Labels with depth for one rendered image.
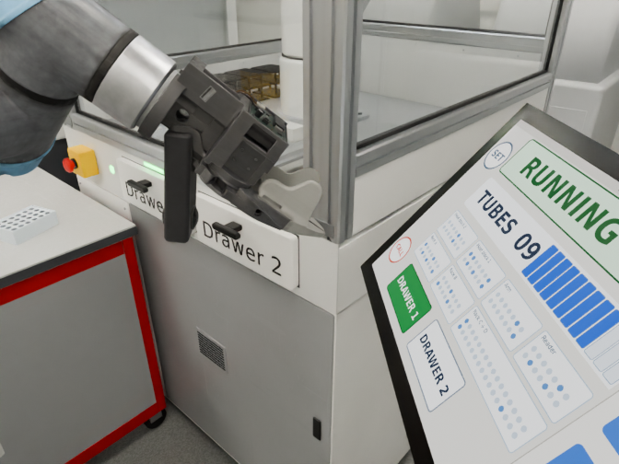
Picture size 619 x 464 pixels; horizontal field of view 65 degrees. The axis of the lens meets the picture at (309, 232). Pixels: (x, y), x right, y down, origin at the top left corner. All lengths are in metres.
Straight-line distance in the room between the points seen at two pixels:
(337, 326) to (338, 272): 0.12
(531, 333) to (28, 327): 1.13
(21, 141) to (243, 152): 0.20
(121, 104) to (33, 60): 0.07
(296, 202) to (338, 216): 0.30
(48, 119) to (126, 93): 0.09
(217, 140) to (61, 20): 0.15
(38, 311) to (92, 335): 0.17
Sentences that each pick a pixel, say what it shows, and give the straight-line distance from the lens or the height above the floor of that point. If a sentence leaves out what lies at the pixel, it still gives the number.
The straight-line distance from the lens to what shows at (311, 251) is 0.86.
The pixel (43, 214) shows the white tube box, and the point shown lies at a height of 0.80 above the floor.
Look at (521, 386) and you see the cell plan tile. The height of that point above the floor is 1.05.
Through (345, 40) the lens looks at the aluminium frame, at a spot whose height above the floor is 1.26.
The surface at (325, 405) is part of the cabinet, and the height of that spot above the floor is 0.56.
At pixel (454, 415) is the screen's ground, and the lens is 0.48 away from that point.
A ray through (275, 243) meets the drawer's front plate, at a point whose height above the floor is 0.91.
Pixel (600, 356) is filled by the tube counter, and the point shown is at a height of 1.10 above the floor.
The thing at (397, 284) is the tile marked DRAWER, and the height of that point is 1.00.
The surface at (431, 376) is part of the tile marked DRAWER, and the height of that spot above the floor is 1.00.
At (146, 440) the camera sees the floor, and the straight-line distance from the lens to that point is 1.80.
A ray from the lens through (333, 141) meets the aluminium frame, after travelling 0.74.
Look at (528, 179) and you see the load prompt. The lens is 0.58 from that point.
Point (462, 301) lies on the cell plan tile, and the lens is 0.53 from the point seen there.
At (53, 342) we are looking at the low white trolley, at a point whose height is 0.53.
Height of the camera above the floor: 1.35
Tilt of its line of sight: 29 degrees down
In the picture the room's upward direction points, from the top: straight up
